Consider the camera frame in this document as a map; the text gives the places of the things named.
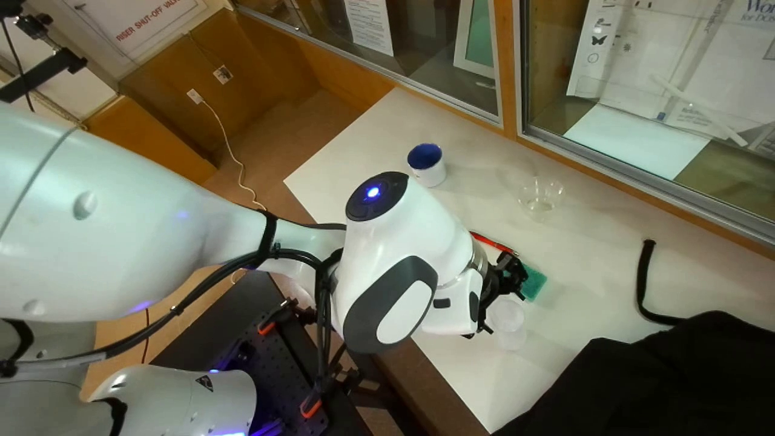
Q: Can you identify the black camera stand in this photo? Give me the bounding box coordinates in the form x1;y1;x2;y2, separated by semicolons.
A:
0;0;90;104

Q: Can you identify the green sponge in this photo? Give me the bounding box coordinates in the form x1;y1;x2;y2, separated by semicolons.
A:
515;263;551;304

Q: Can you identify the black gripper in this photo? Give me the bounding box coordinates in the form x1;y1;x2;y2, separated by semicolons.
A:
473;252;534;337

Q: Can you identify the white power cable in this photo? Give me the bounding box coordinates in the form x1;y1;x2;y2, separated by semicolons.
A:
185;85;272;212

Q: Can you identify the white printed paper sheet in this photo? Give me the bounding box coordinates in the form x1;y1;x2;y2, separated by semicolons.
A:
342;0;398;61

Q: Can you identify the black perforated mounting board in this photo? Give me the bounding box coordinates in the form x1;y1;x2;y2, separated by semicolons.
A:
150;269;376;436

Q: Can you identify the white open booklet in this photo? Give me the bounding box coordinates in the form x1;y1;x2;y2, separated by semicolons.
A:
564;0;775;158

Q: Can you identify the clear drinking glass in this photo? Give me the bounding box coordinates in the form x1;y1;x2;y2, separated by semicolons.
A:
519;163;566;215

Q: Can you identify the white wall outlet plate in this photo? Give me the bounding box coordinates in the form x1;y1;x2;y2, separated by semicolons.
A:
210;63;238;90

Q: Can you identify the white plastic bottle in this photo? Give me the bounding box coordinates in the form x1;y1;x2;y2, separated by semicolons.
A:
492;296;528;353

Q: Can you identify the red pen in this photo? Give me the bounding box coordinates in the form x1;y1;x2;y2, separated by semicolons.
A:
471;229;513;256

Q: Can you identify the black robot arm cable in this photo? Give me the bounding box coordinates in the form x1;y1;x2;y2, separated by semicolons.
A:
0;211;351;382

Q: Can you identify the black cloth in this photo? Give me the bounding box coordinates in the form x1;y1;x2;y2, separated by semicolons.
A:
492;238;775;436

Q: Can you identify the orange handled clamp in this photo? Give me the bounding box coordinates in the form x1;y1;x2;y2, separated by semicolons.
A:
296;390;326;424
255;296;300;339

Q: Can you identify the white wall sign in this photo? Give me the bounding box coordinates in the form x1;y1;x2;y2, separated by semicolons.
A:
78;0;207;64

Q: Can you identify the blue and white mug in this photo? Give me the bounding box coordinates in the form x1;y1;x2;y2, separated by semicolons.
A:
405;141;450;190

